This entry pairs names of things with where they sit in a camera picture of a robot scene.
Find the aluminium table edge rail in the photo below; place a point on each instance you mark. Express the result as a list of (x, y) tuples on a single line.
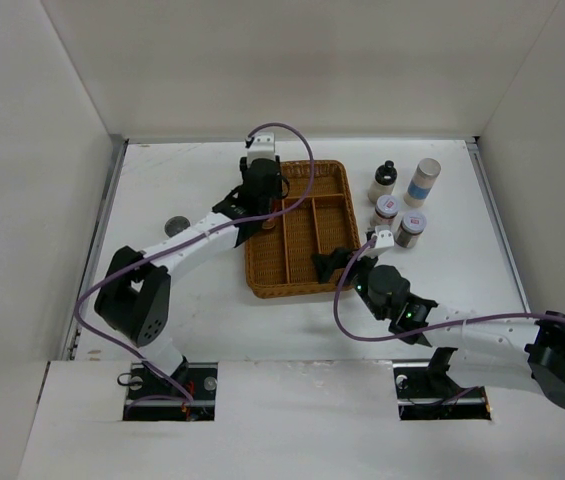
[(72, 330)]

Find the brown wicker divided basket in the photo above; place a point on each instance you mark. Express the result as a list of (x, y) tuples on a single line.
[(278, 260)]

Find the satay sauce jar white lid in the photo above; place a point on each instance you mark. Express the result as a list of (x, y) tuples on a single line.
[(386, 210)]

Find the black top salt grinder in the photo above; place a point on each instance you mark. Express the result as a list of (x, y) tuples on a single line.
[(175, 225)]

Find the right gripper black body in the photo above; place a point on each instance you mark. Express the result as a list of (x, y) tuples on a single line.
[(360, 278)]

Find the black cap white powder bottle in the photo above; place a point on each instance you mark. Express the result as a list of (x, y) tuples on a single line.
[(383, 182)]

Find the dark spice jar white lid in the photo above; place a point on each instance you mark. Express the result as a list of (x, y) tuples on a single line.
[(412, 225)]

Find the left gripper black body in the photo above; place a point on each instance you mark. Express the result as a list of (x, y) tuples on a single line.
[(267, 209)]

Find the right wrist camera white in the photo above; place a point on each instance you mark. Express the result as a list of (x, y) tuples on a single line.
[(381, 239)]

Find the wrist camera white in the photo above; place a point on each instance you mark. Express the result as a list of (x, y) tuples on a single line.
[(261, 146), (381, 239)]

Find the red sauce bottle yellow cap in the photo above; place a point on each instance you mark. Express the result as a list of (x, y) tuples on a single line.
[(270, 223)]

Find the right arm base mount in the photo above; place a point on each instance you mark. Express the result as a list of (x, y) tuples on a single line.
[(425, 391)]

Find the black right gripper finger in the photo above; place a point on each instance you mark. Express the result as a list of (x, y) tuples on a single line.
[(325, 265), (342, 255)]

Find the blue label bottle silver cap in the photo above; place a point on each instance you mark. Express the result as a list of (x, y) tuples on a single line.
[(422, 181)]

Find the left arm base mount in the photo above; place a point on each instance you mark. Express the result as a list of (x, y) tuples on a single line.
[(149, 398)]

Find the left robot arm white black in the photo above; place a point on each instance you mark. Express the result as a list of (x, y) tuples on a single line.
[(136, 304)]

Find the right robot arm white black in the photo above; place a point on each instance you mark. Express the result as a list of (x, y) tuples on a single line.
[(517, 351)]

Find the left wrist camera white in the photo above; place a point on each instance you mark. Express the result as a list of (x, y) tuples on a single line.
[(261, 146)]

